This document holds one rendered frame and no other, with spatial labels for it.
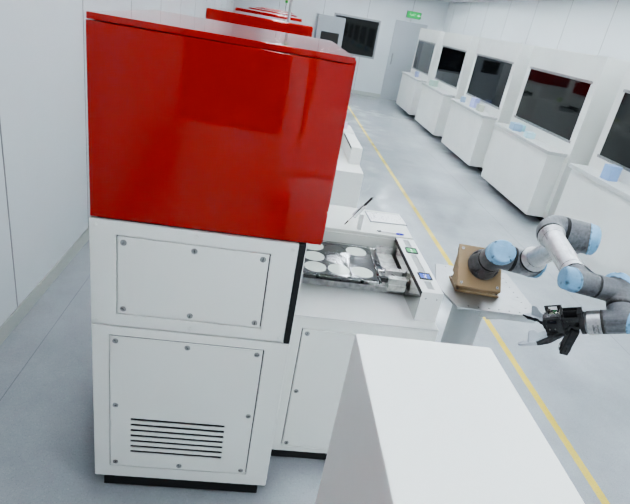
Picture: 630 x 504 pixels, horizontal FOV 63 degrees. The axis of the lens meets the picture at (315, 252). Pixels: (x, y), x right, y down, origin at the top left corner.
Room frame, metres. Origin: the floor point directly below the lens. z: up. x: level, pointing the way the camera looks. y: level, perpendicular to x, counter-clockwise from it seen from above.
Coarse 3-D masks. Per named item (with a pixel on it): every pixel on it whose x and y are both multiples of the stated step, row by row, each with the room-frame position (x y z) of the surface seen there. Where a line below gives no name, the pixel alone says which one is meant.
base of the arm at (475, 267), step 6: (474, 252) 2.31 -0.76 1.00; (480, 252) 2.25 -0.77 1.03; (474, 258) 2.26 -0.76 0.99; (468, 264) 2.28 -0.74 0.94; (474, 264) 2.24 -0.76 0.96; (480, 264) 2.21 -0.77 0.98; (474, 270) 2.25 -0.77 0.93; (480, 270) 2.22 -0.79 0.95; (486, 270) 2.20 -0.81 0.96; (498, 270) 2.24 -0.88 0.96; (480, 276) 2.23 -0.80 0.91; (486, 276) 2.22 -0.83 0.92; (492, 276) 2.23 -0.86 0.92
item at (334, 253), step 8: (328, 248) 2.27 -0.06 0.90; (336, 248) 2.28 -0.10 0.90; (344, 248) 2.30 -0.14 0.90; (360, 248) 2.33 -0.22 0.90; (328, 256) 2.17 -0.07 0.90; (336, 256) 2.19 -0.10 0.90; (344, 256) 2.21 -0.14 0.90; (352, 256) 2.22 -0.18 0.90; (360, 256) 2.24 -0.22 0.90; (368, 256) 2.26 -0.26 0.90; (328, 264) 2.09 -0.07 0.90; (344, 264) 2.12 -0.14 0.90; (352, 264) 2.13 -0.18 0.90; (360, 264) 2.15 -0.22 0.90; (368, 264) 2.17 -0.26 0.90; (312, 272) 1.98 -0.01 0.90; (320, 272) 1.99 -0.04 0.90; (328, 272) 2.01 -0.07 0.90; (376, 280) 2.02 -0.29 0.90
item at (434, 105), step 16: (448, 32) 12.04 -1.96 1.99; (448, 48) 11.76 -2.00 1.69; (464, 48) 10.78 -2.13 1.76; (448, 64) 11.48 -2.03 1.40; (464, 64) 10.54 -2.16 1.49; (432, 80) 11.71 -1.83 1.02; (448, 80) 11.21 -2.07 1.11; (464, 80) 10.52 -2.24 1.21; (432, 96) 11.28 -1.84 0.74; (448, 96) 10.55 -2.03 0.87; (416, 112) 12.17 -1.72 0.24; (432, 112) 11.00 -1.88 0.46; (448, 112) 10.59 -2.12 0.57; (432, 128) 10.73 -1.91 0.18
